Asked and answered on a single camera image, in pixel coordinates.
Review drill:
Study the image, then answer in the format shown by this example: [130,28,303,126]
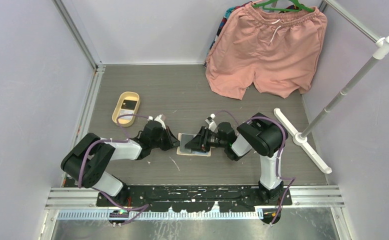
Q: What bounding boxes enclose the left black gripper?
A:
[150,126,182,152]

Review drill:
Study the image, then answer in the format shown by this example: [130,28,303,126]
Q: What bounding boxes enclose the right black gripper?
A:
[184,127,228,154]

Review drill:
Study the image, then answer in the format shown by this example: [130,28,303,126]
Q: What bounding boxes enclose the beige leather card holder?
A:
[176,133,212,157]

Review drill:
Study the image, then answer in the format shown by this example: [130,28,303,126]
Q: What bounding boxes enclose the beige oval plastic tray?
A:
[111,91,140,127]

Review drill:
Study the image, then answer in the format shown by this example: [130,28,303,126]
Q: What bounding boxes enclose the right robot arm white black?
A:
[183,112,288,206]

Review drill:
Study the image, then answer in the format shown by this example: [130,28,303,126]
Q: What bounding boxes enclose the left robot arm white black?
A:
[60,120,180,207]

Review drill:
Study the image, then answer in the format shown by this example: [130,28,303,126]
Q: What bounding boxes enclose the black vip card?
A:
[121,98,138,111]

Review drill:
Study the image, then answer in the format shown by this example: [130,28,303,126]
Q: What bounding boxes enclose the silver vip card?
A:
[117,109,134,121]

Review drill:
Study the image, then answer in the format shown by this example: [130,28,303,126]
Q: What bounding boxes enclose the pink shorts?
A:
[205,2,328,100]

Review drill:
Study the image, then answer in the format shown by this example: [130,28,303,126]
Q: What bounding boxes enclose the colourful patterned garment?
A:
[206,1,252,56]

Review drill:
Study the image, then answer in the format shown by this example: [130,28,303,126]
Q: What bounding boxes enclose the green clothes hanger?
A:
[251,0,315,13]

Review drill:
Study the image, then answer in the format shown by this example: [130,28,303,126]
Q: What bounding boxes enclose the white clothes rack stand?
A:
[273,34,389,175]

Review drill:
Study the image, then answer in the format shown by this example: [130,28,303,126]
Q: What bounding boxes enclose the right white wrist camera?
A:
[205,113,217,132]

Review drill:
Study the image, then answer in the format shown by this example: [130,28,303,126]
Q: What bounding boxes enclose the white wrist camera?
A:
[205,113,217,132]
[146,114,167,130]

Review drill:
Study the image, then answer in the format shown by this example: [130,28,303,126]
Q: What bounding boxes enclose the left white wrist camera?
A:
[146,114,167,130]

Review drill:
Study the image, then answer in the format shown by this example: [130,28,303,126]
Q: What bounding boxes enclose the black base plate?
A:
[113,185,293,213]

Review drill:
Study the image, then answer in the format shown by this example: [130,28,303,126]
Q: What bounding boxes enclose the aluminium frame rail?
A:
[52,0,107,186]

